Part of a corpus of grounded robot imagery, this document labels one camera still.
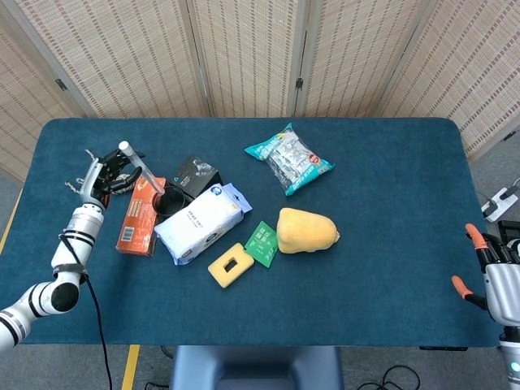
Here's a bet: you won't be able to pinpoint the white power strip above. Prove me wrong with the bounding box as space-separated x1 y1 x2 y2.
481 186 520 223

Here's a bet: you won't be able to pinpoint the beige rope bundle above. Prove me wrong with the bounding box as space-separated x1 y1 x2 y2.
64 149 137 197

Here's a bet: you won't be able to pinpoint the woven folding screen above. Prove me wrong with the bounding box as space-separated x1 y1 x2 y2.
0 0 520 184

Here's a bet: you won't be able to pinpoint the blue felt table cover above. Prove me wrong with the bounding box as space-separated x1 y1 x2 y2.
0 117 501 347

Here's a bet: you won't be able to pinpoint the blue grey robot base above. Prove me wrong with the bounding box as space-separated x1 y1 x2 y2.
168 344 345 390

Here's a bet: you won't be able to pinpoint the clear plastic tube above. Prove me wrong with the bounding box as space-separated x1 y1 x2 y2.
118 141 166 195

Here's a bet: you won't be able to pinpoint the orange cardboard box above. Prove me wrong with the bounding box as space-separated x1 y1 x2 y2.
115 175 167 258

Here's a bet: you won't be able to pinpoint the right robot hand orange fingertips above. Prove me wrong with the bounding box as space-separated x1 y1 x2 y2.
451 223 520 326

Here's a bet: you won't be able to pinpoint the white tissue pack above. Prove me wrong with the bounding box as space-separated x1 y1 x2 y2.
154 182 253 266

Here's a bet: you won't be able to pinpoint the teal snack bag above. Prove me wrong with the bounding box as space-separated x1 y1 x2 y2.
244 123 335 197

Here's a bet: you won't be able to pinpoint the black floor cable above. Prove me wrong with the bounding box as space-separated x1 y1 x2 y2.
357 364 422 390

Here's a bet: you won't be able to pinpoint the black cardboard box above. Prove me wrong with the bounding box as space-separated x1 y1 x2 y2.
174 154 223 196

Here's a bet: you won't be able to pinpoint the green tea sachet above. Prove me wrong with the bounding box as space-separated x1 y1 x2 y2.
244 220 280 269

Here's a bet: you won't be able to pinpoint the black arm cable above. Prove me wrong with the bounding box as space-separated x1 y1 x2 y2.
59 230 114 390

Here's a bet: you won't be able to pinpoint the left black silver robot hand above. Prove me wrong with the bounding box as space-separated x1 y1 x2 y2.
79 149 146 210

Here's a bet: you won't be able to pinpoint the black device box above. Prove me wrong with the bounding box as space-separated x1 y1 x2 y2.
497 220 520 247

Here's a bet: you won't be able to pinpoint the yellow sponge with hole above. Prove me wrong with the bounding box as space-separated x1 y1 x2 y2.
207 242 255 288

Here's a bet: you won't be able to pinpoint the yellow plush toy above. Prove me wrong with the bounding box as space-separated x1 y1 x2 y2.
275 207 341 255

